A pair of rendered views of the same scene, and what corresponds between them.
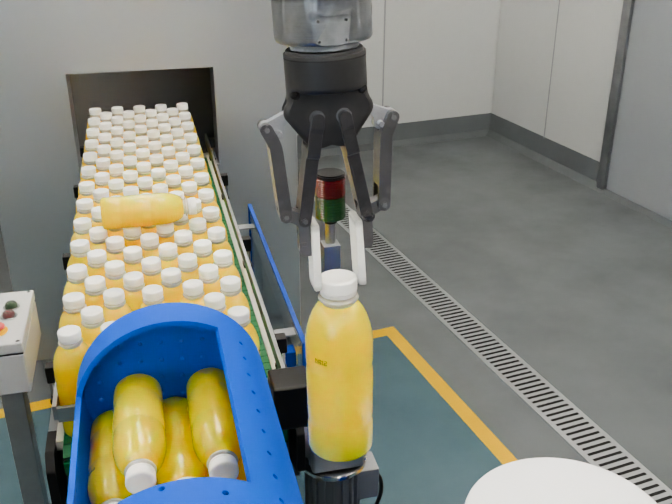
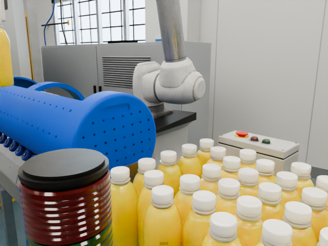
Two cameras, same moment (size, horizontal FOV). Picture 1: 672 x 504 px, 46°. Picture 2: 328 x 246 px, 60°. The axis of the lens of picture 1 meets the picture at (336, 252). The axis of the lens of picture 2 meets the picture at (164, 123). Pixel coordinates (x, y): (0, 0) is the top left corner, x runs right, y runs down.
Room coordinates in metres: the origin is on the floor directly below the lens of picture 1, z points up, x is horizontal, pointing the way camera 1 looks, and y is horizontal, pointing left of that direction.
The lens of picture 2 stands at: (1.77, -0.03, 1.34)
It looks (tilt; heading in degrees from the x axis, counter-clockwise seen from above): 14 degrees down; 149
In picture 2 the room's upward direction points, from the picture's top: straight up
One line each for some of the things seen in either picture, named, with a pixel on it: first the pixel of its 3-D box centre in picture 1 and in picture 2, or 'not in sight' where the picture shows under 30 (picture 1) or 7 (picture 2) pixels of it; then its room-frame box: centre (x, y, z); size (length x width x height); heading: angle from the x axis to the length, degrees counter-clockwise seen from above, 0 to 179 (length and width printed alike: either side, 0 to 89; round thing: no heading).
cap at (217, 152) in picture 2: (92, 315); (217, 152); (1.26, 0.44, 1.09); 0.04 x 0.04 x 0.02
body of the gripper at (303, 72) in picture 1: (326, 95); not in sight; (0.73, 0.01, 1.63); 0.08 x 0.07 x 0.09; 102
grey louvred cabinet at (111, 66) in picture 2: not in sight; (115, 108); (-1.33, 1.17, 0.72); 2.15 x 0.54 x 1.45; 22
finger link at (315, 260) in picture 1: (314, 253); (2, 10); (0.72, 0.02, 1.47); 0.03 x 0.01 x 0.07; 12
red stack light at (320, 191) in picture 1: (330, 185); (68, 197); (1.56, 0.01, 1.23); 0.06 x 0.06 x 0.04
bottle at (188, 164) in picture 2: not in sight; (188, 185); (1.20, 0.39, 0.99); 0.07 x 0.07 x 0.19
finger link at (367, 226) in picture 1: (373, 220); not in sight; (0.73, -0.04, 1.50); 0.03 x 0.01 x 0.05; 102
